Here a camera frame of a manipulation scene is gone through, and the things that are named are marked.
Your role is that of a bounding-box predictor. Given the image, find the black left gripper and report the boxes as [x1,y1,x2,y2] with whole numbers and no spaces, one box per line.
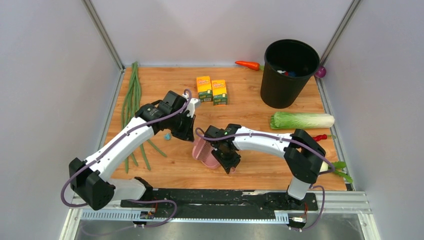
[168,111,196,143]

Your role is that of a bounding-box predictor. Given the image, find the pink plastic dustpan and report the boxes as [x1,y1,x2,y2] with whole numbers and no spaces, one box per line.
[192,138,241,174]

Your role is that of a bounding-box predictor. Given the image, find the pink hand brush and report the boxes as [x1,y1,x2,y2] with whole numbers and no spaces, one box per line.
[192,137,211,161]

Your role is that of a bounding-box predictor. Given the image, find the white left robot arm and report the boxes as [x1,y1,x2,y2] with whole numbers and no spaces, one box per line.
[65,89,201,211]

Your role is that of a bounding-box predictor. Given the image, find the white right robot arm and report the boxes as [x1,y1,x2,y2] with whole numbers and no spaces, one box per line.
[195,124,335,210]

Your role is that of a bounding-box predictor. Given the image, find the yellow green carton box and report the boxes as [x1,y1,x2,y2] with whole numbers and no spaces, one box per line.
[196,76,213,102]
[211,79,229,106]

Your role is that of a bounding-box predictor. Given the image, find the green long beans bunch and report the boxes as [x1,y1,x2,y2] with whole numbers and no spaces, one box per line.
[120,61,167,174]

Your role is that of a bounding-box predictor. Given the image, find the green white napa cabbage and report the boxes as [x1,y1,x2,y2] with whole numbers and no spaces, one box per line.
[269,112,335,129]

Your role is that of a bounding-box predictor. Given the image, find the orange carrot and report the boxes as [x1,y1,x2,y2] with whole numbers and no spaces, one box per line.
[234,60,265,71]

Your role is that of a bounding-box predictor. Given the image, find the red chili pepper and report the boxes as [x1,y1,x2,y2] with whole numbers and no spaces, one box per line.
[312,134,337,142]

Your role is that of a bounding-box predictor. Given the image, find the white radish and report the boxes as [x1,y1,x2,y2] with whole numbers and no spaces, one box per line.
[320,161,354,184]

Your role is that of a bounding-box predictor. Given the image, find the black trash bin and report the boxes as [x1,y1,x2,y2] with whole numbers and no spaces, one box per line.
[260,39,320,109]

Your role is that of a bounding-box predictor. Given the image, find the purple round onion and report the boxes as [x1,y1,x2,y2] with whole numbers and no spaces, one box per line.
[314,66,327,78]

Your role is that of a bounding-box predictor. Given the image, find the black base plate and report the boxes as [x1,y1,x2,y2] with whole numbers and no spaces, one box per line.
[119,187,320,221]

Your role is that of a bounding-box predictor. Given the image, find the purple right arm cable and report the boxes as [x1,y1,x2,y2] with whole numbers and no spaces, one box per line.
[194,127,336,232]

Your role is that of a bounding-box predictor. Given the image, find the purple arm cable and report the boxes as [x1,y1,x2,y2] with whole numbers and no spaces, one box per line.
[194,127,336,232]
[60,88,193,237]

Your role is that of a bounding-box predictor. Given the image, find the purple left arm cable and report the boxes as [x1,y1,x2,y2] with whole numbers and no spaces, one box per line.
[60,88,193,237]

